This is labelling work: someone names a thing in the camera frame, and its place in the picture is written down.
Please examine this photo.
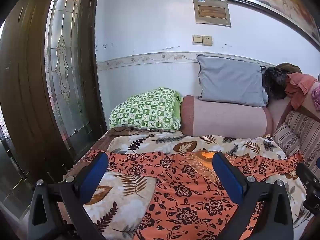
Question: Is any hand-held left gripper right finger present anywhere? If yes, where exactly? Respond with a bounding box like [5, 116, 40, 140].
[212, 151, 293, 240]

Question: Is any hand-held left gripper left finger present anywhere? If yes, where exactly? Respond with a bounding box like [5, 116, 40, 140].
[27, 151, 109, 240]

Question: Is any orange floral garment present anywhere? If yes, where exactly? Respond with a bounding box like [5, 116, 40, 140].
[84, 151, 304, 240]

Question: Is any pink bolster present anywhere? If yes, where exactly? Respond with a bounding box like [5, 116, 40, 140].
[180, 95, 273, 139]

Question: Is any striped sofa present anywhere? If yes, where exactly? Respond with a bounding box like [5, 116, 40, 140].
[276, 80, 320, 178]

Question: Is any leaf print blanket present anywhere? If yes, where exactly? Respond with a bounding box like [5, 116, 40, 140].
[82, 132, 313, 240]

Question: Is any green checkered pillow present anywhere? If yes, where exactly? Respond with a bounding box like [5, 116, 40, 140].
[109, 87, 184, 132]

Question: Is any frosted glass side panel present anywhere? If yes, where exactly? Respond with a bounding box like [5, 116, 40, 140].
[0, 127, 34, 220]

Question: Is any grey pillow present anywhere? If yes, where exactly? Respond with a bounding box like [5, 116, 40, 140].
[197, 54, 269, 107]

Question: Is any pink patterned cloth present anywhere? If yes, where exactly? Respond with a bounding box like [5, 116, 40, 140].
[311, 85, 320, 112]

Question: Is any black fuzzy cloth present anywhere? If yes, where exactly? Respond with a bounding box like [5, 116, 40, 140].
[260, 66, 289, 100]

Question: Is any salmon cloth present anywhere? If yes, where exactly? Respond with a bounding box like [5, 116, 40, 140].
[284, 72, 319, 110]

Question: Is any wooden door with stained glass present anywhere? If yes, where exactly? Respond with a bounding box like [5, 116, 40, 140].
[0, 0, 108, 188]

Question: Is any brown cloth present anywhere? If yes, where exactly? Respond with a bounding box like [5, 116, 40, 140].
[276, 62, 303, 75]

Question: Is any beige wall panel box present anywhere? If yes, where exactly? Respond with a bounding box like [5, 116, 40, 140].
[193, 0, 232, 27]

